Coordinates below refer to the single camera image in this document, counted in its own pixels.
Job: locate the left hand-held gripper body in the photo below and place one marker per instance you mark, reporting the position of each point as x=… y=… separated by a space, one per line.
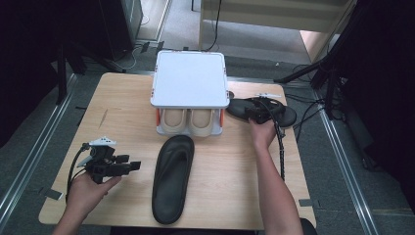
x=102 y=163

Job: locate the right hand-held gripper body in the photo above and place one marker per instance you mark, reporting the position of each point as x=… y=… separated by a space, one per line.
x=264 y=112

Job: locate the black flip-flop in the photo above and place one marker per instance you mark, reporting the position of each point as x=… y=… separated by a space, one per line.
x=173 y=182
x=236 y=109

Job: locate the cream clog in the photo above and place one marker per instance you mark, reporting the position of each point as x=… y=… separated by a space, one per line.
x=201 y=121
x=174 y=120

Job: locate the white two-tier shoe rack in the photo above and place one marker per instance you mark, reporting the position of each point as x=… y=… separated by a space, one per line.
x=189 y=78

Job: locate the person's right hand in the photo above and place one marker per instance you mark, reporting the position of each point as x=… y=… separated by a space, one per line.
x=262 y=133

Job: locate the person's left hand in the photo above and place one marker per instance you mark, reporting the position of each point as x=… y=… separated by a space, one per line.
x=86 y=196

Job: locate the small grey round cap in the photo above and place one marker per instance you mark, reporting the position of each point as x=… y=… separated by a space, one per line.
x=231 y=95

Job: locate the black tripod stand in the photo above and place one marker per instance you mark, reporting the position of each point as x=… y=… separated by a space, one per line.
x=300 y=72

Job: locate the dark tape strip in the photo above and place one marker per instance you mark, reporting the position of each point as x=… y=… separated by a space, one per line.
x=305 y=202
x=54 y=194

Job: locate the black metal stand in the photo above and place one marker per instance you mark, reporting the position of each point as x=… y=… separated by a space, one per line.
x=62 y=81

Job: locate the beige wooden cabinet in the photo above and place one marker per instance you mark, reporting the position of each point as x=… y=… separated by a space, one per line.
x=261 y=19

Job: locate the black curtain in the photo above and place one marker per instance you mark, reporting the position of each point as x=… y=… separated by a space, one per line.
x=385 y=81
x=32 y=49

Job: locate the dark computer tower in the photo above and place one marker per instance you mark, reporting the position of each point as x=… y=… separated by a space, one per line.
x=132 y=19

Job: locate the metal floor rail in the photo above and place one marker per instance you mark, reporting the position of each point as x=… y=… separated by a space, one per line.
x=342 y=156
x=36 y=150

